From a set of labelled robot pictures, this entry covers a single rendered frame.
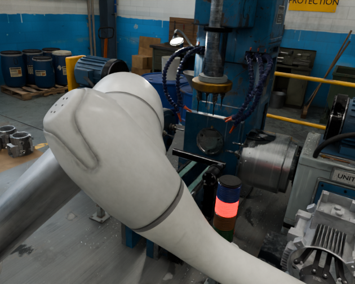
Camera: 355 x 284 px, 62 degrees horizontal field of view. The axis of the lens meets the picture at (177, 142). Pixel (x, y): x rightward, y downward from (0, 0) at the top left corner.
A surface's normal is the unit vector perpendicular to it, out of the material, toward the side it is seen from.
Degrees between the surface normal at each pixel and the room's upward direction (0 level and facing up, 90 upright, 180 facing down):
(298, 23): 90
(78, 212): 0
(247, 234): 0
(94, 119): 51
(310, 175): 89
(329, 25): 90
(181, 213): 75
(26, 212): 91
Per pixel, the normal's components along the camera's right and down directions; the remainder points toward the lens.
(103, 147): 0.23, 0.02
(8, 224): -0.05, 0.33
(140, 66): -0.71, 0.26
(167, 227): 0.28, 0.49
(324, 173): -0.47, 0.33
